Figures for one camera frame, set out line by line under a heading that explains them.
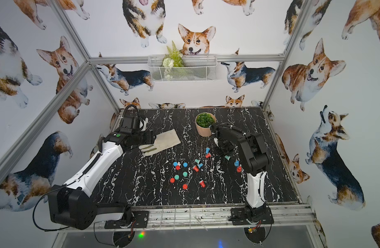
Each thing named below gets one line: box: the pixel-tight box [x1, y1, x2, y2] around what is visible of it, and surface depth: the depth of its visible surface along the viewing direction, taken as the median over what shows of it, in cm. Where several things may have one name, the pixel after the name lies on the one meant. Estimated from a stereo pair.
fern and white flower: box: [161, 40, 185, 79], surface depth 84 cm
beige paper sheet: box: [138, 128, 182, 157], surface depth 103 cm
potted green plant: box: [195, 112, 217, 137], surface depth 102 cm
